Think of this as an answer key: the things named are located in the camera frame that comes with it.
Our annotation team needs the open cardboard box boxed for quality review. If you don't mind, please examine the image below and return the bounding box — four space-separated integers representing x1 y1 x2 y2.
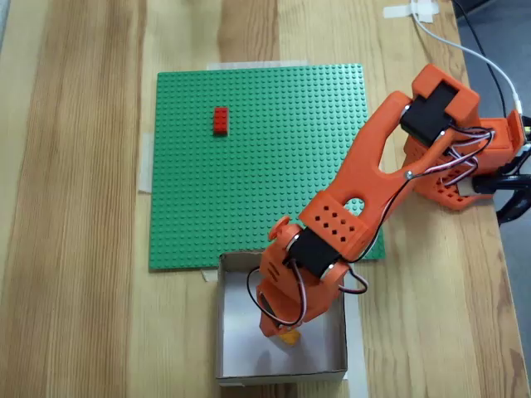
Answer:
214 248 349 389

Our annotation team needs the green lego baseplate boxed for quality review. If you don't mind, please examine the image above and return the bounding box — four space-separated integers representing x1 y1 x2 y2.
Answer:
148 63 387 273

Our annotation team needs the red lego block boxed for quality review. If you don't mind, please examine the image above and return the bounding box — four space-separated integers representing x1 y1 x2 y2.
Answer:
212 106 230 137

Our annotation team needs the long translucent tape strip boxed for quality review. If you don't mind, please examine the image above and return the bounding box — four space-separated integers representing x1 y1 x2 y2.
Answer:
342 265 370 398

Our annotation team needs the short translucent tape strip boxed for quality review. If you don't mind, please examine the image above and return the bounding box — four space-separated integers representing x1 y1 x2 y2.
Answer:
137 133 155 194

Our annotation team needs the wide translucent tape strip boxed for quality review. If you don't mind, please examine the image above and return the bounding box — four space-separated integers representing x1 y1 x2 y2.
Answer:
206 61 310 74

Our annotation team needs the black table clamp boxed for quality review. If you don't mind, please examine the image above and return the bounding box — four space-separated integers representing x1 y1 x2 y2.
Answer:
455 153 531 227

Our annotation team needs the white cable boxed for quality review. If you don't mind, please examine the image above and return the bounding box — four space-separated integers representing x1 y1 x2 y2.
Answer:
410 0 525 116

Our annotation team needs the black cable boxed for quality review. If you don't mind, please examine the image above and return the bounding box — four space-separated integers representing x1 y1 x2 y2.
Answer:
451 0 510 120

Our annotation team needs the crossed tape over cable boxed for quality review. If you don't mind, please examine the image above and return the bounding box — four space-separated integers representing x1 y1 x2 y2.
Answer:
382 0 437 24

